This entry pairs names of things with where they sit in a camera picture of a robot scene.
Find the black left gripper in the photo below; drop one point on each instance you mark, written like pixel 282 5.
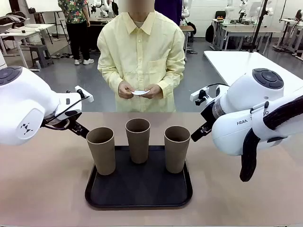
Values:
pixel 72 113

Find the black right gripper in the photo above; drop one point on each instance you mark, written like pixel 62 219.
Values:
pixel 207 111

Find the white scalloped paper coaster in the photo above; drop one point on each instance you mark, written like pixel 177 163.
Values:
pixel 140 92

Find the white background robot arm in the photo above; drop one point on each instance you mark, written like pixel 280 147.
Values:
pixel 229 11
pixel 242 9
pixel 103 7

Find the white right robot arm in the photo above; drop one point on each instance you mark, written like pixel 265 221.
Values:
pixel 236 132

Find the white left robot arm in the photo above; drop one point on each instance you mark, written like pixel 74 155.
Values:
pixel 21 99

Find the person's left forearm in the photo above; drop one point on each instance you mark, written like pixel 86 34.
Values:
pixel 171 82

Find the person's right forearm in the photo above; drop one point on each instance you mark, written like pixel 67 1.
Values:
pixel 110 79

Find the person's left hand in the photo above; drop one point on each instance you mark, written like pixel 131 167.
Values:
pixel 155 92

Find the person's right hand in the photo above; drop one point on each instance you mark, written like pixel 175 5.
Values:
pixel 126 91

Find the large white table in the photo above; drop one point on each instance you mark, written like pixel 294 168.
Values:
pixel 227 63

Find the black plastic tray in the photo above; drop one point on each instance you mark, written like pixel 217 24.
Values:
pixel 142 189

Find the grey plastic step stool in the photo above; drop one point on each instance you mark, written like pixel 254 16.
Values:
pixel 41 50

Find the person in yellow shirt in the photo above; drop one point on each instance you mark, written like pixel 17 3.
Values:
pixel 142 59

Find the black backpack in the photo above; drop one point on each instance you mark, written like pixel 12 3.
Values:
pixel 209 33

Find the small brown side table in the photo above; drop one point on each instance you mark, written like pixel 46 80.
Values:
pixel 187 28

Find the grey brown lab desk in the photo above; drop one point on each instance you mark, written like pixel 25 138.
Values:
pixel 243 29

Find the white desk with metal legs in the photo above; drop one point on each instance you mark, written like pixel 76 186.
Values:
pixel 28 29

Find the person in floral shirt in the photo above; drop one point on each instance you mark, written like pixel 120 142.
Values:
pixel 75 14

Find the black tripod stand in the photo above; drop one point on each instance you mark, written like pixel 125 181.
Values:
pixel 260 23

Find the person in purple top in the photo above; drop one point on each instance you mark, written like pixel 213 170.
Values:
pixel 168 9

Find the whiteboard on easel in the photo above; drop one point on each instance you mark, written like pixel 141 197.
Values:
pixel 47 6

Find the black bag on desk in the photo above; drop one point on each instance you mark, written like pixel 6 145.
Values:
pixel 14 17

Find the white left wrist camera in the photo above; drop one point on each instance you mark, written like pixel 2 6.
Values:
pixel 88 97

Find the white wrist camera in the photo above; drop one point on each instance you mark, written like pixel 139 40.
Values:
pixel 196 94
pixel 88 97

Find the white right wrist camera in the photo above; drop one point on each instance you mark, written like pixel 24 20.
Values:
pixel 196 94

